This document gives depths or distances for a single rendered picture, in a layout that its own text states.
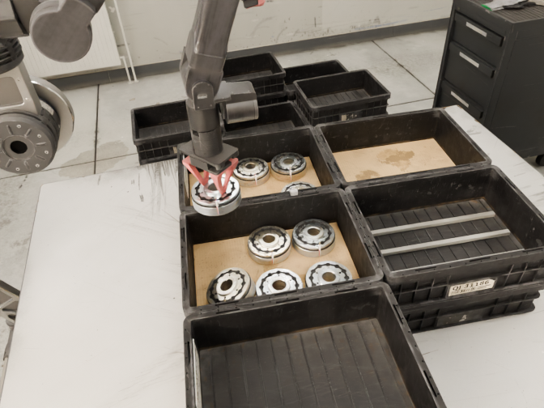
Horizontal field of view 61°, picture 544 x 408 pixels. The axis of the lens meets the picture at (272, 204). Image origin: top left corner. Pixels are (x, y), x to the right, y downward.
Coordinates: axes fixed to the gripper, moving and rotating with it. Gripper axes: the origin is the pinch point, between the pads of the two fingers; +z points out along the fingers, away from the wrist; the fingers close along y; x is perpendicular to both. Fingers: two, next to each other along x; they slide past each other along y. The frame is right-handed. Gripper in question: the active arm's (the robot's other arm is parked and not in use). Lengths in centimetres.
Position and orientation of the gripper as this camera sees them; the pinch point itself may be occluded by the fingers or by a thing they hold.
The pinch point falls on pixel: (214, 185)
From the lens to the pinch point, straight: 96.9
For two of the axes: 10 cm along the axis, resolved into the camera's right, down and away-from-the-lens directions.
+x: -5.8, 5.5, -6.1
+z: 0.3, 7.6, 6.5
